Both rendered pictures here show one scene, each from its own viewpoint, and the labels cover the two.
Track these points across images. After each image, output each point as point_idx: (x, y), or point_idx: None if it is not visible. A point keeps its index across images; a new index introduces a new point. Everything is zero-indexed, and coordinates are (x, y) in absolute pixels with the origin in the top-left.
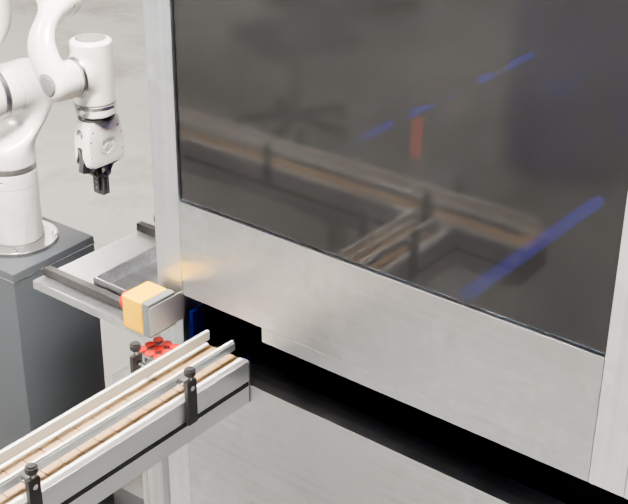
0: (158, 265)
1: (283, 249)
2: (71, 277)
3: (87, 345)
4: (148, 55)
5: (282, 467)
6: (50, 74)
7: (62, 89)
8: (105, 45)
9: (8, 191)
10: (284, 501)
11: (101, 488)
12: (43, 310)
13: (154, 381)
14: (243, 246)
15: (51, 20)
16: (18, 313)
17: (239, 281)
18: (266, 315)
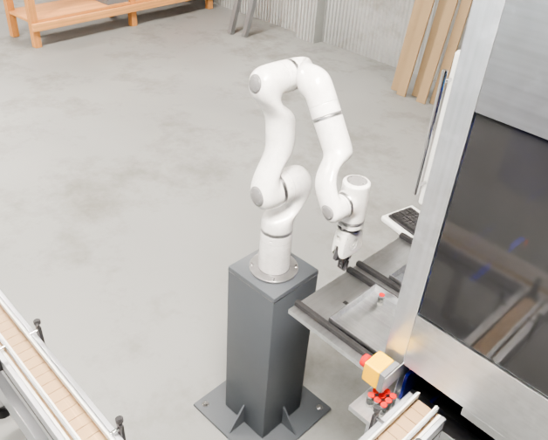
0: (388, 341)
1: (499, 375)
2: (313, 312)
3: (304, 326)
4: (419, 225)
5: None
6: (331, 207)
7: (338, 217)
8: (367, 188)
9: (275, 246)
10: None
11: None
12: (285, 314)
13: (386, 431)
14: (463, 360)
15: (335, 169)
16: (272, 319)
17: (453, 376)
18: (469, 402)
